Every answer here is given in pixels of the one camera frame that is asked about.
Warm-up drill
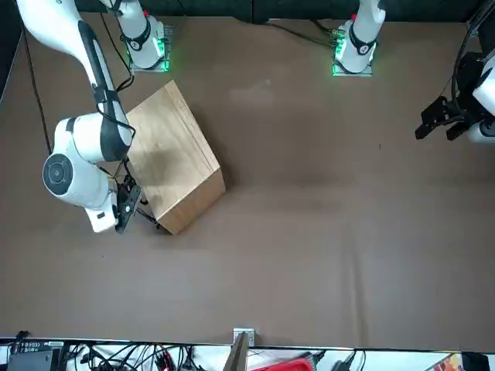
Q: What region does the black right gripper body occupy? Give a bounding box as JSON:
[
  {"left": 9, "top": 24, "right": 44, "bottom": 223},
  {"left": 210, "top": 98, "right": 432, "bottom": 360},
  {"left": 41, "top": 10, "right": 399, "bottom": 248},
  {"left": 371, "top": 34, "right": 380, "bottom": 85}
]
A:
[{"left": 114, "top": 184, "right": 142, "bottom": 233}]

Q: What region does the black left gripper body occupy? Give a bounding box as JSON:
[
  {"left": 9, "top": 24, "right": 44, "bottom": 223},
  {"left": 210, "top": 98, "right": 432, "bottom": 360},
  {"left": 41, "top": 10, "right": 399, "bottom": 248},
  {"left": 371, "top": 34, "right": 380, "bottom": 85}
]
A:
[{"left": 448, "top": 52, "right": 484, "bottom": 124}]

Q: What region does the wooden drawer box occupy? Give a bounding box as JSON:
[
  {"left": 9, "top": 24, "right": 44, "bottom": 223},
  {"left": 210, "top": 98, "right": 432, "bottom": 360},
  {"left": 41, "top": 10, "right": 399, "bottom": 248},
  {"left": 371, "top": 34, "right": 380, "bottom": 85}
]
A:
[{"left": 125, "top": 80, "right": 227, "bottom": 237}]

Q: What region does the black labelled power adapter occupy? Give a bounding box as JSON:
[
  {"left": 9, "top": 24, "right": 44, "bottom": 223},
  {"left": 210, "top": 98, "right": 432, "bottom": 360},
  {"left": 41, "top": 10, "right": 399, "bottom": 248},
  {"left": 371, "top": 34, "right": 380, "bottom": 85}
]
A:
[{"left": 9, "top": 339, "right": 66, "bottom": 353}]

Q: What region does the black flat box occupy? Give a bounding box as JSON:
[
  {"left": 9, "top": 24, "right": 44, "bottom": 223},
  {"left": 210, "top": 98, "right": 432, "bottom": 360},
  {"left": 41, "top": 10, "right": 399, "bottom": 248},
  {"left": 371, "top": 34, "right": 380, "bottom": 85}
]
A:
[{"left": 6, "top": 349, "right": 55, "bottom": 371}]

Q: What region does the red case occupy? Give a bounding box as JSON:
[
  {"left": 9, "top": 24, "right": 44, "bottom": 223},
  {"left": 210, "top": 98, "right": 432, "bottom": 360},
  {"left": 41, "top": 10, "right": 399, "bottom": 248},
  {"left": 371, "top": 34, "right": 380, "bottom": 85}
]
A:
[{"left": 265, "top": 357, "right": 317, "bottom": 371}]

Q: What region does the orange packet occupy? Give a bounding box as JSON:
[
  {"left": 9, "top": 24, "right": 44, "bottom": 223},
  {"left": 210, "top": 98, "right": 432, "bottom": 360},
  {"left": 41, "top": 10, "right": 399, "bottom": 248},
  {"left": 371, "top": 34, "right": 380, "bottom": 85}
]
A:
[{"left": 435, "top": 353, "right": 463, "bottom": 371}]

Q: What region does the black charger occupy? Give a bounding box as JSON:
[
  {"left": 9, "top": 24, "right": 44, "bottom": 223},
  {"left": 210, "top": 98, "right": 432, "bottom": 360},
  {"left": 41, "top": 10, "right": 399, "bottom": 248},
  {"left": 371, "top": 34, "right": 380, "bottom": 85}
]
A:
[{"left": 332, "top": 349, "right": 367, "bottom": 371}]

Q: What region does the aluminium camera post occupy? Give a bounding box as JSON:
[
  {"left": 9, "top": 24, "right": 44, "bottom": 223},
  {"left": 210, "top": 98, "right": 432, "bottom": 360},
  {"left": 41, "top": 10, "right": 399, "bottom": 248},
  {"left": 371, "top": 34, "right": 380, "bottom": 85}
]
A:
[{"left": 226, "top": 327, "right": 259, "bottom": 371}]

